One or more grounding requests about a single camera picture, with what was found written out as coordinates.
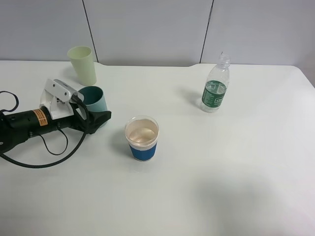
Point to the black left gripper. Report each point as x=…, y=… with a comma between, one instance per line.
x=39, y=121

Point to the teal plastic cup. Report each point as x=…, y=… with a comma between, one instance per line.
x=95, y=102

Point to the clear bottle green label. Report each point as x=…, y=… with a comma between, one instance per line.
x=216, y=85

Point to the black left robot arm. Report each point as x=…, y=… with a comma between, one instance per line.
x=19, y=127

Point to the glass cup blue sleeve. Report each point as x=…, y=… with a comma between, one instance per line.
x=142, y=134

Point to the pale green plastic cup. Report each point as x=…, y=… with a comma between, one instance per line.
x=81, y=58

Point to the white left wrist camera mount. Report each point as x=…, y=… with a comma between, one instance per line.
x=57, y=98

